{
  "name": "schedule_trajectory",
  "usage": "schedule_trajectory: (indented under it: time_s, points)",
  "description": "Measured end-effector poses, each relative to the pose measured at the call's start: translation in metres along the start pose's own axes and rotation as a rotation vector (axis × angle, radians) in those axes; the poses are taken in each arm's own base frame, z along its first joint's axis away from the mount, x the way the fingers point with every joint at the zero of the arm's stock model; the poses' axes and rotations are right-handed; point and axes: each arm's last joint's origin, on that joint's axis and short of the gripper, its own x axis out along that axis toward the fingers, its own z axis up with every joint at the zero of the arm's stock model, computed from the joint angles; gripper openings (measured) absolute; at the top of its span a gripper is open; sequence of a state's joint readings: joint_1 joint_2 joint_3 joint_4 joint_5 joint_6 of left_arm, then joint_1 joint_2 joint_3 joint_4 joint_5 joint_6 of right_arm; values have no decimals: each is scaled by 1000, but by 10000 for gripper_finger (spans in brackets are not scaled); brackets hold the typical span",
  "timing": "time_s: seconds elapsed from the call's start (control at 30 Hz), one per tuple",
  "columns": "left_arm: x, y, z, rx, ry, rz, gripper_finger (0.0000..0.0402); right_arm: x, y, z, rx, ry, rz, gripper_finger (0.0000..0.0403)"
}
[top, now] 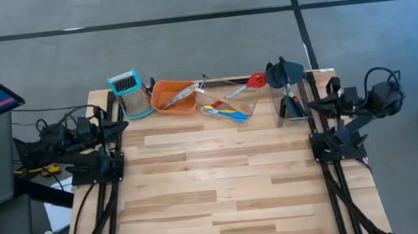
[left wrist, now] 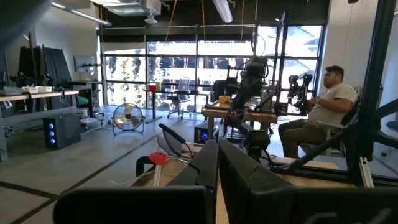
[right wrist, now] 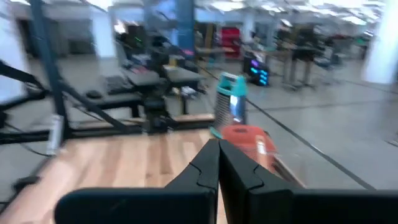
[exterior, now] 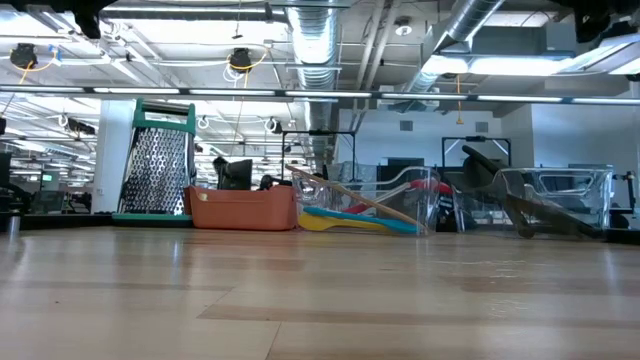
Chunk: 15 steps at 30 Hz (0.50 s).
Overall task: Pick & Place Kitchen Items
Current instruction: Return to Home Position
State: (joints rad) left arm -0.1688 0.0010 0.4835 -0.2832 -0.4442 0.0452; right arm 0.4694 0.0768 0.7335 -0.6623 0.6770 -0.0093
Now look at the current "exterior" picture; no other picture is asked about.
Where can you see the narrow black spatula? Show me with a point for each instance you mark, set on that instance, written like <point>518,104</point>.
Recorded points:
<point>480,157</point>

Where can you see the wide black spatula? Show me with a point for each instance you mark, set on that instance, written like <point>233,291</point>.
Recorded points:
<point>550,215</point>
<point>522,225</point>

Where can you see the wooden slotted spoon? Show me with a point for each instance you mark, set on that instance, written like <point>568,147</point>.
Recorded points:
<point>350,196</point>

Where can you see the blue silicone spoon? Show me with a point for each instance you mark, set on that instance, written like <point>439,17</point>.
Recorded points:
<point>360,218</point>

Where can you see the yellow silicone spoon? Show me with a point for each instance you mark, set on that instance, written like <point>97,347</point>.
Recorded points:
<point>320,223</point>

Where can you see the black background robot arm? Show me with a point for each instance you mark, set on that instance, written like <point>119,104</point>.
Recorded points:
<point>275,182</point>

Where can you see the long overhead light bar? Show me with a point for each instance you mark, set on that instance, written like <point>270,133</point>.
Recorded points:
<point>150,91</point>

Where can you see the white square pillar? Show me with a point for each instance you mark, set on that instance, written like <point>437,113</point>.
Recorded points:
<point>112,160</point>

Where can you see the teal metal box grater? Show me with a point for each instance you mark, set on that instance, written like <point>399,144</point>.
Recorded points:
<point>157,170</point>

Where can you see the clear plastic bin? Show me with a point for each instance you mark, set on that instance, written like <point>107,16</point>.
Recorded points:
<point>565,190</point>
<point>320,197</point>

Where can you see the black background stand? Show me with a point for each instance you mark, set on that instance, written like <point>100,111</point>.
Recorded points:
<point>627,195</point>

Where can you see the black background monitor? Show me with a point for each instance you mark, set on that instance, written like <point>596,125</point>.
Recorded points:
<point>237,175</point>

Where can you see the orange plastic bin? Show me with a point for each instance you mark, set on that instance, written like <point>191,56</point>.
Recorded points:
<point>245,210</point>

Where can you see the black background rig frame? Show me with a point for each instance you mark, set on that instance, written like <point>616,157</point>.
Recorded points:
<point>475,138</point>

